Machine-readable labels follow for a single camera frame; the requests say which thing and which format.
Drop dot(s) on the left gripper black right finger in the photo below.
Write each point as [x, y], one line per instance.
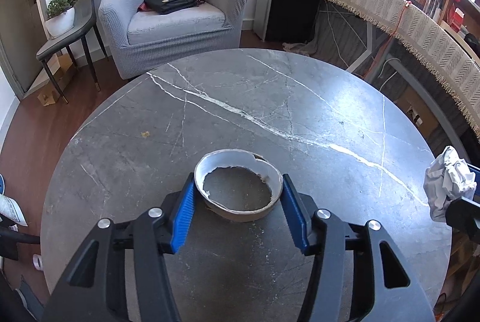
[384, 286]

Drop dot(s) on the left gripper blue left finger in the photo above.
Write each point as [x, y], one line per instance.
[92, 286]

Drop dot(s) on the white paper ball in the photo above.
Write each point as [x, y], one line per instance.
[447, 178]

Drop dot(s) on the torn brown paper cup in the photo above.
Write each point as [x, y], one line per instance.
[238, 185]

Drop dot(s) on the beige fringed tablecloth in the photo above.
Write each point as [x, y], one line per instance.
[432, 46]

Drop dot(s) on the cardboard box on floor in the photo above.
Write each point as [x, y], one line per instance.
[62, 71]

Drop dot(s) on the brown door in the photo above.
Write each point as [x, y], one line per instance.
[22, 35]

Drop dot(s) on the grey armchair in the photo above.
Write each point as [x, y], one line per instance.
[142, 40]

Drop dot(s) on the grey dining chair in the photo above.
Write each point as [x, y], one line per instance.
[85, 21]

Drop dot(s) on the potted plant white pot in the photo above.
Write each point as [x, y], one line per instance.
[60, 16]

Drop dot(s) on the black handbag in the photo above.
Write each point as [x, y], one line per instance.
[165, 7]

